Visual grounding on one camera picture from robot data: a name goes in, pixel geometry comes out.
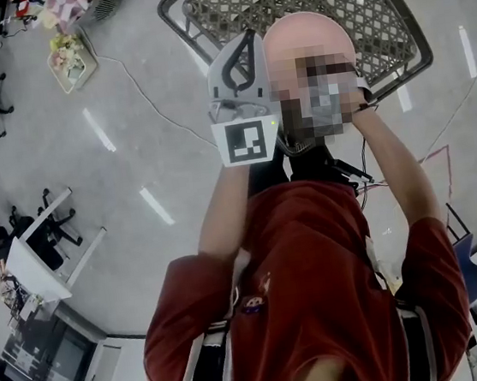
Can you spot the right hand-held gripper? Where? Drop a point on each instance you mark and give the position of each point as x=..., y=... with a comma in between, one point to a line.
x=327, y=105

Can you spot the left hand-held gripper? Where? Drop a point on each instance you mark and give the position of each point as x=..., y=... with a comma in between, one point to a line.
x=245, y=141

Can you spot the big pink plate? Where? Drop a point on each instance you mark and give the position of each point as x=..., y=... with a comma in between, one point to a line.
x=305, y=34

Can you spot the person's right forearm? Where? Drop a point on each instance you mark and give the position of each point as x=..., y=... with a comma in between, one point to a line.
x=392, y=175

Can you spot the person's left forearm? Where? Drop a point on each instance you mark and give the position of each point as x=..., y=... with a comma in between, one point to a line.
x=224, y=213

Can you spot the black waist device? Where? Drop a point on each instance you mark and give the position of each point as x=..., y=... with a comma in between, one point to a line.
x=350, y=171

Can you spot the white box of flowers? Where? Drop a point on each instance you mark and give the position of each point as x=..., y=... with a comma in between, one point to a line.
x=72, y=67

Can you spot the person's red shirt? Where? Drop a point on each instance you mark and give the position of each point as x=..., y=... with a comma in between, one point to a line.
x=319, y=283

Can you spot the pink checkered cloth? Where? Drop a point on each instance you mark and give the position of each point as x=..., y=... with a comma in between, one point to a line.
x=67, y=5

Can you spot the blue chair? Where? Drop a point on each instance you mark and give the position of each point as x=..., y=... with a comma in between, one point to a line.
x=469, y=260

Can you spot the red white container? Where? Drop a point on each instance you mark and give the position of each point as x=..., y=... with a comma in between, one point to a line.
x=24, y=5

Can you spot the dark glass cabinet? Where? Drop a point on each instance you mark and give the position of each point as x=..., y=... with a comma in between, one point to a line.
x=58, y=371

